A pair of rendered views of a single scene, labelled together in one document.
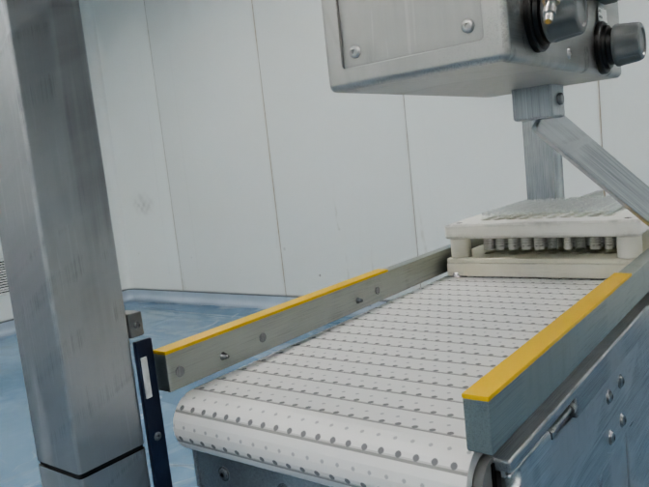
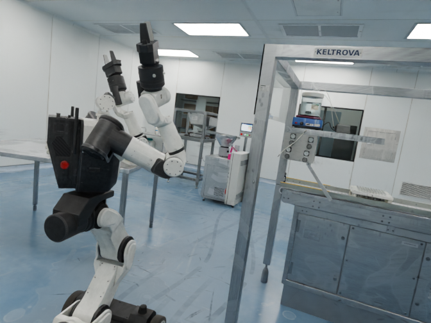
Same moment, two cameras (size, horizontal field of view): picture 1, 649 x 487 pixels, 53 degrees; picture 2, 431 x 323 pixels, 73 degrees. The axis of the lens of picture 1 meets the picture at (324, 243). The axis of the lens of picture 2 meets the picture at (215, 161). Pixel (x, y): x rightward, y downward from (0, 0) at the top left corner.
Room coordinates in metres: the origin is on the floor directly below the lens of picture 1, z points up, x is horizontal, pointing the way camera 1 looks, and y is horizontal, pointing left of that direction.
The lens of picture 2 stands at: (-0.71, -1.95, 1.32)
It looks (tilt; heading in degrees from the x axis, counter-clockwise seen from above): 8 degrees down; 74
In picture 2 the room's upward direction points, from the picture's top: 8 degrees clockwise
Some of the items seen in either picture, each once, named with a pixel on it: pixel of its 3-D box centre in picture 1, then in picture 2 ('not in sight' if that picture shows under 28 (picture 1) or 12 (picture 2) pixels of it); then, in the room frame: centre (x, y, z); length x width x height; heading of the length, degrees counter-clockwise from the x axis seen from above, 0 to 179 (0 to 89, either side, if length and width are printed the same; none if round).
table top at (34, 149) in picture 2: not in sight; (74, 152); (-1.26, 1.13, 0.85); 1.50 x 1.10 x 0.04; 162
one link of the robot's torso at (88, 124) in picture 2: not in sight; (86, 149); (-0.90, -0.59, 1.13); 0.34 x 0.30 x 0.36; 104
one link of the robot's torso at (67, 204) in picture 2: not in sight; (80, 211); (-0.90, -0.63, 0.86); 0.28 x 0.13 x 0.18; 60
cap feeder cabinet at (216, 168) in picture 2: not in sight; (225, 179); (0.85, 2.69, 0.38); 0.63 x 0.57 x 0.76; 143
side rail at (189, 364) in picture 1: (490, 241); (376, 196); (1.03, -0.26, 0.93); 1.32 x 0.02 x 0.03; 142
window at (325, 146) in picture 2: not in sight; (326, 132); (3.52, 3.88, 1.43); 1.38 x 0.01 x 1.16; 143
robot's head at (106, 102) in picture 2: not in sight; (104, 105); (-0.84, -0.58, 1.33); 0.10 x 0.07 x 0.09; 104
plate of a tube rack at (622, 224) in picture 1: (563, 216); (370, 192); (0.90, -0.33, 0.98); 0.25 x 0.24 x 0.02; 53
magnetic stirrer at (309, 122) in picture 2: not in sight; (308, 123); (0.49, -0.06, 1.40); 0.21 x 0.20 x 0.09; 52
